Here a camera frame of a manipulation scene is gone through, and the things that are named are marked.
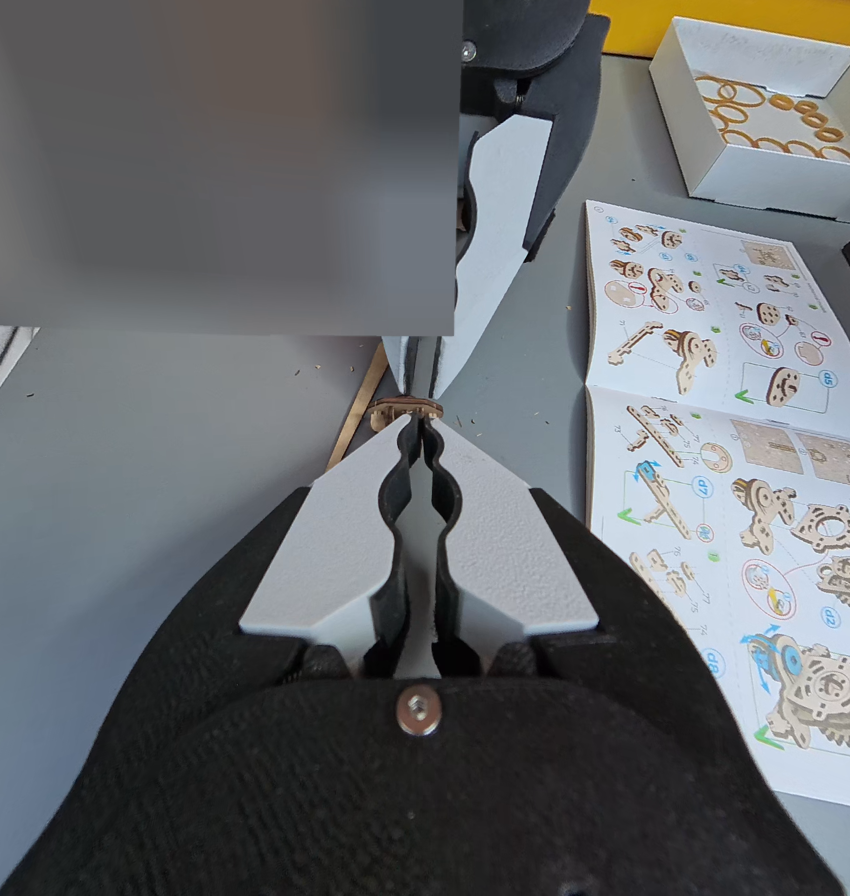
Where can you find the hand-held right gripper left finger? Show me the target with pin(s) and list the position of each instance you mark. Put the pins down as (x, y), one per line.
(320, 560)

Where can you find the pointed wooden stick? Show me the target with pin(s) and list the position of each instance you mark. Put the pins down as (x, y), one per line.
(348, 434)

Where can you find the yellow plastic bin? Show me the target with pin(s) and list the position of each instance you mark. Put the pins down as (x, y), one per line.
(642, 24)

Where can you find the white cardboard tray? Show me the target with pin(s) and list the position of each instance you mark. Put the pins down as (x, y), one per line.
(761, 189)

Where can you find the grey desk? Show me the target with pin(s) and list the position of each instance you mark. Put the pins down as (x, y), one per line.
(152, 490)

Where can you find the open instruction booklet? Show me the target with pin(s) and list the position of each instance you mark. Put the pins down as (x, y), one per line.
(677, 448)

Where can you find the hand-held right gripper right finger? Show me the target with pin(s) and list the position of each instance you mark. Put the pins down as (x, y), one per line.
(523, 560)

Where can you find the small wooden model assembly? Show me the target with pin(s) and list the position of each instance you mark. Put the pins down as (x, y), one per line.
(404, 404)

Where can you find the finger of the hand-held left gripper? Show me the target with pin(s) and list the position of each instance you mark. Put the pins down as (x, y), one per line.
(395, 357)
(509, 196)

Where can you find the pile of wooden rings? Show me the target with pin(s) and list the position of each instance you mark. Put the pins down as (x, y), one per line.
(782, 103)

